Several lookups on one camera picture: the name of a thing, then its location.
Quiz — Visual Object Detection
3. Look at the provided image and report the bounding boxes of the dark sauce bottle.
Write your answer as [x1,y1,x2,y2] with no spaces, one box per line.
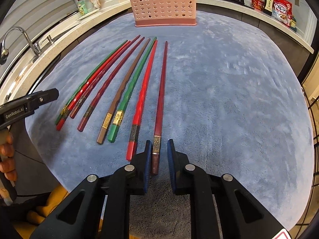
[263,0,275,16]

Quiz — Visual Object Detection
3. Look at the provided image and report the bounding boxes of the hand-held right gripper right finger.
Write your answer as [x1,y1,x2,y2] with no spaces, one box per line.
[167,139,289,239]

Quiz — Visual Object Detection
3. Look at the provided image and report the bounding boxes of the window blinds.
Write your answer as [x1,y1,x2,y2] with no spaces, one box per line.
[0,0,83,63]

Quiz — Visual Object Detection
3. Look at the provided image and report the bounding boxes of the red food packet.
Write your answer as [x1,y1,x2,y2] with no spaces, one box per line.
[250,0,265,12]

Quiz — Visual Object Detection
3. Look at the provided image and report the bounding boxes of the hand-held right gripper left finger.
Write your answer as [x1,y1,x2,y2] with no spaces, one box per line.
[30,140,153,239]

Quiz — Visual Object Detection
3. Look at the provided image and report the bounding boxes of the person's left hand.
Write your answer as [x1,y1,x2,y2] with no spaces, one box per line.
[0,131,19,182]

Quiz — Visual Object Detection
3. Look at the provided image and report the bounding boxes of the green chopstick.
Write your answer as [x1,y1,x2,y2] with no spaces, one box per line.
[55,40,128,125]
[108,36,157,143]

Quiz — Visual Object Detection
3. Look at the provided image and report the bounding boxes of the yellow garment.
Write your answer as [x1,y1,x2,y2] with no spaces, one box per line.
[15,184,105,239]

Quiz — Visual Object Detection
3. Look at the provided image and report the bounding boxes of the blue green scrub sponge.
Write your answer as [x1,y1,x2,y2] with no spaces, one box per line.
[289,15,298,32]

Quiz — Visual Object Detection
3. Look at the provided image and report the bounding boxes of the chrome faucet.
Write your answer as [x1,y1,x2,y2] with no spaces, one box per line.
[0,26,41,65]

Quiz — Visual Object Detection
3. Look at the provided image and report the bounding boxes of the green dish soap bottle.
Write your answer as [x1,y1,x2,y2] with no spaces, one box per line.
[77,0,88,16]

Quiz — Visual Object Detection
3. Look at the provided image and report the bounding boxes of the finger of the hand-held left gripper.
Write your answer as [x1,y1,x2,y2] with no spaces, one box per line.
[27,88,60,113]

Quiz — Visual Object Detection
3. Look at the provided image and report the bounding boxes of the brown chopstick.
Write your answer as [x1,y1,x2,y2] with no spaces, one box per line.
[97,38,151,145]

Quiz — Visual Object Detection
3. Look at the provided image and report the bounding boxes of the dark red chopstick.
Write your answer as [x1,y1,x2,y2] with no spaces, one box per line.
[77,37,145,132]
[151,41,168,176]
[70,35,141,119]

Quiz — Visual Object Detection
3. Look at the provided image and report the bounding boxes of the blue-grey plush mat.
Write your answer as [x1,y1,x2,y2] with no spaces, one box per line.
[25,11,314,232]

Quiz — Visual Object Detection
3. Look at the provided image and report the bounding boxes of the red white cereal bag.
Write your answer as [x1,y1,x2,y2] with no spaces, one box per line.
[271,0,292,27]

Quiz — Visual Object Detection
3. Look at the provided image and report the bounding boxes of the stainless steel sink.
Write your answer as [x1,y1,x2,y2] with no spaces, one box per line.
[0,43,54,80]

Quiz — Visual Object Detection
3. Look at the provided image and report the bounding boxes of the pink perforated utensil holder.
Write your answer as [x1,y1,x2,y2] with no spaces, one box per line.
[126,0,198,28]

